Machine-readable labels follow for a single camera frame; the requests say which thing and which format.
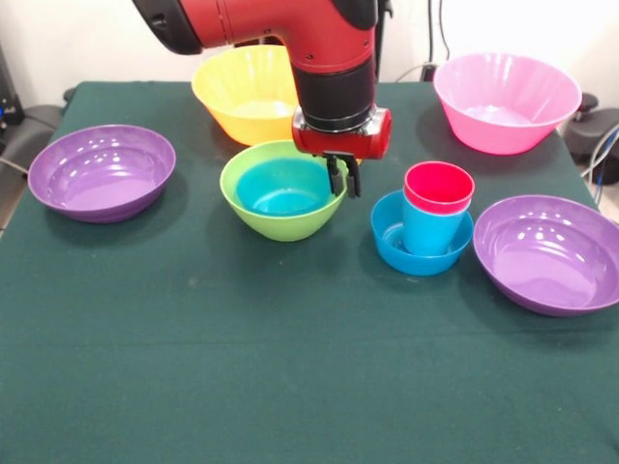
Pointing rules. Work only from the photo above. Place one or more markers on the blue cup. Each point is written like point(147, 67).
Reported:
point(430, 234)

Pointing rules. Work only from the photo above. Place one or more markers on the blue bowl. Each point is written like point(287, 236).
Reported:
point(421, 266)
point(280, 193)

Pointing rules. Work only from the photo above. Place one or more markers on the orange bowl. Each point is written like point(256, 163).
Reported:
point(242, 111)

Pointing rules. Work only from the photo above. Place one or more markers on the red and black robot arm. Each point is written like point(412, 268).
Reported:
point(314, 48)

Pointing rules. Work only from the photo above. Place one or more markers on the black knobbed device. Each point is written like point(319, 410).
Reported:
point(604, 130)

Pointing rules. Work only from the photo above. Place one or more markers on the pink bowl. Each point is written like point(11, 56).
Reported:
point(503, 135)

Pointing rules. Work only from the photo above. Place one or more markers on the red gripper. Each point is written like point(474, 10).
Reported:
point(348, 142)

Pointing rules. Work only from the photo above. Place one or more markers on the green bowl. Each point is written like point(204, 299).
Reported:
point(285, 227)

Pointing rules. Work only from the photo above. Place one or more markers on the purple bowl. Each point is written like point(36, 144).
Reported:
point(97, 183)
point(546, 270)

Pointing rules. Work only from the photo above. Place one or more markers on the dark green tablecloth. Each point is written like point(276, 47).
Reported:
point(193, 386)

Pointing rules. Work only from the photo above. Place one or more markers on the black computer tower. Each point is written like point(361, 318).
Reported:
point(9, 96)

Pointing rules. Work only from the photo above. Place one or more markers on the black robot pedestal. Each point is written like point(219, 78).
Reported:
point(382, 38)

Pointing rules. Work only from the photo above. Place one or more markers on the red cup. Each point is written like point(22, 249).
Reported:
point(437, 188)

